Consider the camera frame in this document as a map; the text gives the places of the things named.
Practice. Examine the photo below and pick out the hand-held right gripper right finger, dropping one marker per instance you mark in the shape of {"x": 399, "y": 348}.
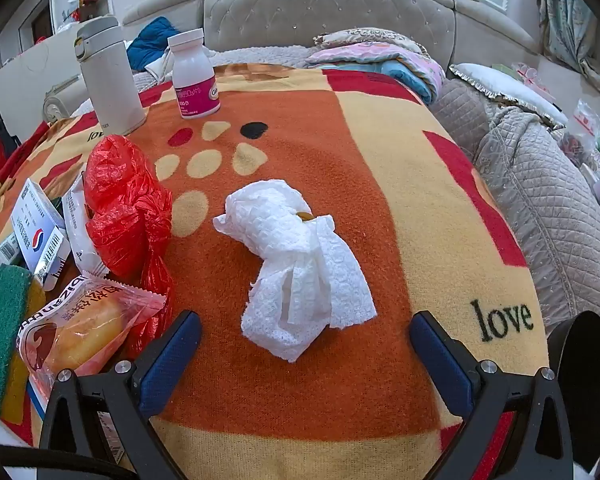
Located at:
{"x": 440, "y": 365}

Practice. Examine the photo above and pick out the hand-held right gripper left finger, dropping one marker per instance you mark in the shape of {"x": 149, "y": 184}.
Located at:
{"x": 172, "y": 360}

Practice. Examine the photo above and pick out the clear bread packet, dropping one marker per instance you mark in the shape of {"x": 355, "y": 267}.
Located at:
{"x": 80, "y": 330}

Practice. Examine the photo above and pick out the black trash bin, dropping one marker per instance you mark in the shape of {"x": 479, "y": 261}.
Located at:
{"x": 582, "y": 350}

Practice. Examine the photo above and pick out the white paper towel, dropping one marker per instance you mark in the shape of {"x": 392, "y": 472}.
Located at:
{"x": 280, "y": 260}

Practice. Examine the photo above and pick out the white plastic packet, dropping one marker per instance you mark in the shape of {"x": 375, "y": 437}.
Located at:
{"x": 77, "y": 240}

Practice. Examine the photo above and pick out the red plastic bag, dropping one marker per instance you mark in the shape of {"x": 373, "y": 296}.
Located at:
{"x": 120, "y": 210}

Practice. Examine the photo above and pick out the green yellow sponge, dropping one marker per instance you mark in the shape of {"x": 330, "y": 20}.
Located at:
{"x": 5, "y": 330}

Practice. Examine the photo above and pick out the white medicine box round logo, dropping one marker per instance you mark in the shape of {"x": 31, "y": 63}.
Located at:
{"x": 35, "y": 230}

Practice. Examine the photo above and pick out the beige quilted sofa cover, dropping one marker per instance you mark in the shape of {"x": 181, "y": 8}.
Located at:
{"x": 540, "y": 210}
{"x": 455, "y": 110}

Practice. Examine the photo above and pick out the orange yellow red printed blanket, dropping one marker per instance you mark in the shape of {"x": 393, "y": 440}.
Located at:
{"x": 330, "y": 160}

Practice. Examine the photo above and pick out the clear bag red contents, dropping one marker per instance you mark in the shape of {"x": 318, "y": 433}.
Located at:
{"x": 582, "y": 130}

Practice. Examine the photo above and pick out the white thermos bottle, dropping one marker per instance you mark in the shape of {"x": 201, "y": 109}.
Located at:
{"x": 110, "y": 85}

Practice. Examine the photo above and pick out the white pill bottle pink label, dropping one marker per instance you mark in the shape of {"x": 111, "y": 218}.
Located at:
{"x": 192, "y": 75}

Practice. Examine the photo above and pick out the white pillow gold fringe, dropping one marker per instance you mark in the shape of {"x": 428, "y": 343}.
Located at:
{"x": 500, "y": 85}

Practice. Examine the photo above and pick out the beige crumpled cloth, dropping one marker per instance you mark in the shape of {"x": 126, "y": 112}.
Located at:
{"x": 157, "y": 67}

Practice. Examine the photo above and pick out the folded pink blue blanket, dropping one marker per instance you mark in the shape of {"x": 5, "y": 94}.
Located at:
{"x": 380, "y": 67}

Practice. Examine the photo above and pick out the pink patterned pouch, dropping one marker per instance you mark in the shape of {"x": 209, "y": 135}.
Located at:
{"x": 525, "y": 72}

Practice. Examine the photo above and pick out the blue garment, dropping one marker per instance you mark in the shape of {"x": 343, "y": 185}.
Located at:
{"x": 150, "y": 42}

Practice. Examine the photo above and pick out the pale floral curtain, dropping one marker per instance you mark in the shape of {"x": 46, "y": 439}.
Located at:
{"x": 565, "y": 15}

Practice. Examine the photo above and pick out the beige tufted sofa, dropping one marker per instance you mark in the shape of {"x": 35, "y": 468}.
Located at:
{"x": 330, "y": 0}

